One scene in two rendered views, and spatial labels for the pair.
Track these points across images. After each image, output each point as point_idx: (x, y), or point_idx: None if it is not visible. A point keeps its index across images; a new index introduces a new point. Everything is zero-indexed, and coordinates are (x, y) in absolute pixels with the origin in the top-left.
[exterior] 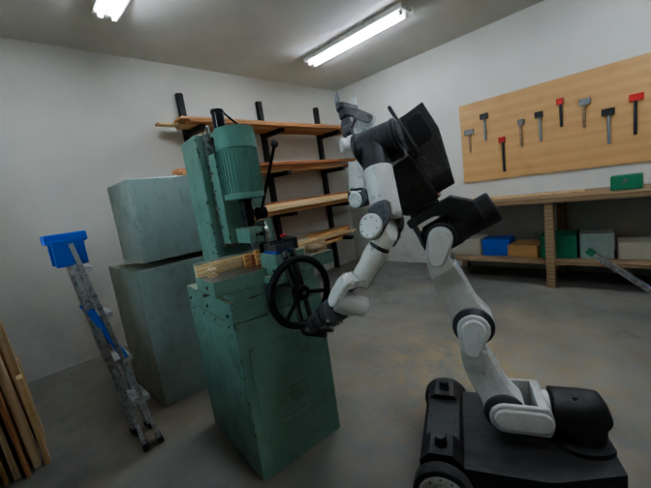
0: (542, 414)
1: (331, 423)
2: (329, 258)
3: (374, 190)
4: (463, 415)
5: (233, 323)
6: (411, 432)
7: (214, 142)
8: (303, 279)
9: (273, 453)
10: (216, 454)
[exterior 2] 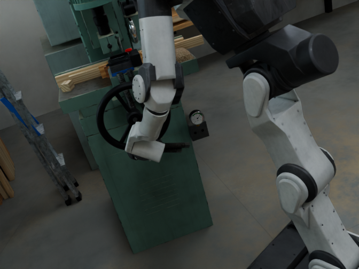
0: None
1: (202, 221)
2: (192, 68)
3: (142, 48)
4: (308, 253)
5: (85, 135)
6: None
7: None
8: None
9: (140, 236)
10: (111, 221)
